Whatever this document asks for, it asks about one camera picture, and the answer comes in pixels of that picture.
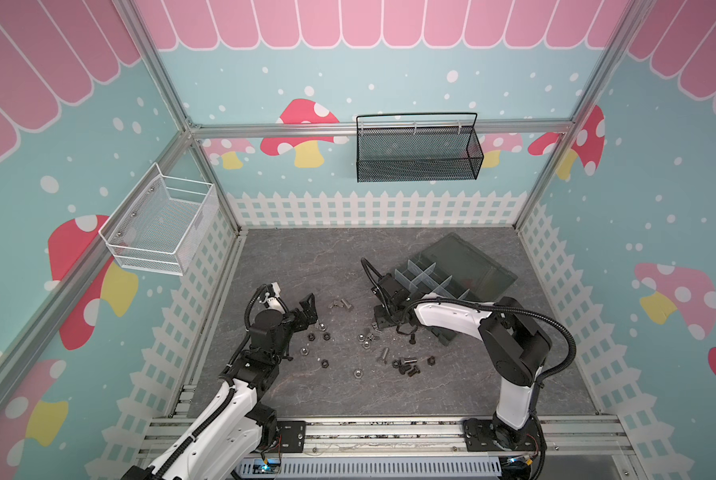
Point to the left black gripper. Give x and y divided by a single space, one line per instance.
308 310

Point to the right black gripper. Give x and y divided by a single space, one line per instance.
384 294

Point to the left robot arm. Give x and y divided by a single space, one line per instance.
236 423

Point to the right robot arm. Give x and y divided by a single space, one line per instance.
525 347

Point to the clear compartment organizer box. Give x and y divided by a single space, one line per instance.
454 268

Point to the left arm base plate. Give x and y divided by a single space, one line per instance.
283 437

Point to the aluminium mounting rail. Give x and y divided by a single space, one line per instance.
386 436

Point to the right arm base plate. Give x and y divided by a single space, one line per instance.
494 435

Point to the black wire mesh basket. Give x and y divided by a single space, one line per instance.
415 147

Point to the grey slotted cable duct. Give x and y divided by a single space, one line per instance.
372 468

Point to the white wire mesh basket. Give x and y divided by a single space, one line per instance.
161 224

